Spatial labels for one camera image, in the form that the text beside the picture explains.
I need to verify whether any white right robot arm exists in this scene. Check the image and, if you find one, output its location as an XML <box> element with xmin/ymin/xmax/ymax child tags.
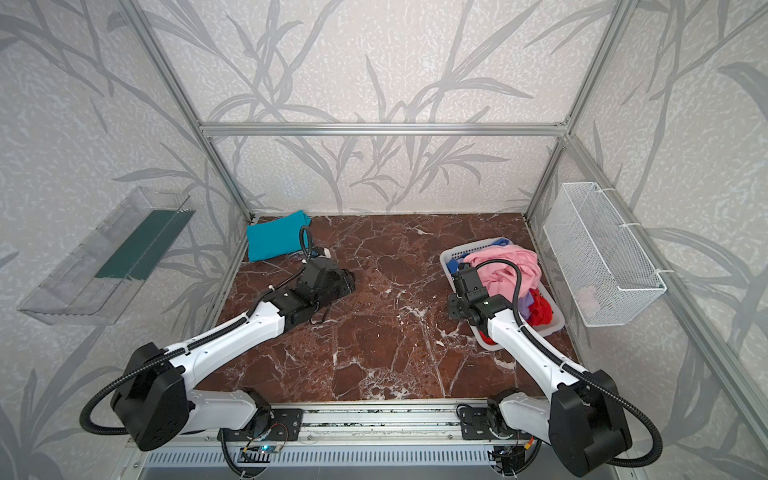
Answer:
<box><xmin>449</xmin><ymin>263</ymin><xmax>633</xmax><ymax>477</ymax></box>

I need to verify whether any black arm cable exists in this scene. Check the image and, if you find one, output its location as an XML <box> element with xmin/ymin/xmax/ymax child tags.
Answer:
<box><xmin>473</xmin><ymin>259</ymin><xmax>664</xmax><ymax>469</ymax></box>
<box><xmin>79</xmin><ymin>224</ymin><xmax>325</xmax><ymax>436</ymax></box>

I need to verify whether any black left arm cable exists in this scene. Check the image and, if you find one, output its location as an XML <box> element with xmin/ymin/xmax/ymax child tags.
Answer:
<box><xmin>79</xmin><ymin>224</ymin><xmax>325</xmax><ymax>436</ymax></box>

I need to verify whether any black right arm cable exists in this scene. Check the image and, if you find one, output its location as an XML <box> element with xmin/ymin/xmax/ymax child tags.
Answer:
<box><xmin>473</xmin><ymin>259</ymin><xmax>664</xmax><ymax>469</ymax></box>

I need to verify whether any pink t-shirt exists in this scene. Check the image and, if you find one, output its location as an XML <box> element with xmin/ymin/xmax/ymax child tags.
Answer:
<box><xmin>463</xmin><ymin>244</ymin><xmax>542</xmax><ymax>301</ymax></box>

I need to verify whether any red t-shirt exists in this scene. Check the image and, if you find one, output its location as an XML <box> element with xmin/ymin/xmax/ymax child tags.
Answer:
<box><xmin>527</xmin><ymin>289</ymin><xmax>553</xmax><ymax>326</ymax></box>

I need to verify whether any clear acrylic wall shelf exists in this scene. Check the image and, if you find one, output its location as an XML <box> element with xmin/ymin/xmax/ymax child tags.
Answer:
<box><xmin>18</xmin><ymin>187</ymin><xmax>195</xmax><ymax>326</ymax></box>

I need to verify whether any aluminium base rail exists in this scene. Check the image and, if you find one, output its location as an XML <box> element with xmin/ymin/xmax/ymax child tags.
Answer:
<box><xmin>113</xmin><ymin>399</ymin><xmax>550</xmax><ymax>479</ymax></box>

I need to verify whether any purple t-shirt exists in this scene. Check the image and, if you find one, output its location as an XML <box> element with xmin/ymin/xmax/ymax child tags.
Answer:
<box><xmin>518</xmin><ymin>291</ymin><xmax>534</xmax><ymax>320</ymax></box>

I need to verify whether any white plastic laundry basket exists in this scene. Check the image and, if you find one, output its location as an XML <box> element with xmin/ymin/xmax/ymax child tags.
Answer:
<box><xmin>439</xmin><ymin>236</ymin><xmax>566</xmax><ymax>352</ymax></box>

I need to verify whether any folded teal t-shirt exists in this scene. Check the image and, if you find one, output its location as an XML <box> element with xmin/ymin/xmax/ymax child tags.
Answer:
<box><xmin>246</xmin><ymin>211</ymin><xmax>311</xmax><ymax>262</ymax></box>

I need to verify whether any blue t-shirt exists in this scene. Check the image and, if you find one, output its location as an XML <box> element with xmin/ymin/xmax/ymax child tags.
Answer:
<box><xmin>439</xmin><ymin>237</ymin><xmax>511</xmax><ymax>278</ymax></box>

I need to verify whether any white wire mesh basket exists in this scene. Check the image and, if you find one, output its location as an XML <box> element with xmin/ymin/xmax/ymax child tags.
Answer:
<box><xmin>543</xmin><ymin>182</ymin><xmax>667</xmax><ymax>328</ymax></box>

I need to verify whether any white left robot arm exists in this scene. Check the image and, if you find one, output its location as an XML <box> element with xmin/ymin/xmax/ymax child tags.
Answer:
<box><xmin>111</xmin><ymin>256</ymin><xmax>356</xmax><ymax>451</ymax></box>

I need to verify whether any aluminium cage frame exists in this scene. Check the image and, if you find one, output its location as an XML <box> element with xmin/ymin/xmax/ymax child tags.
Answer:
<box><xmin>107</xmin><ymin>1</ymin><xmax>767</xmax><ymax>479</ymax></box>

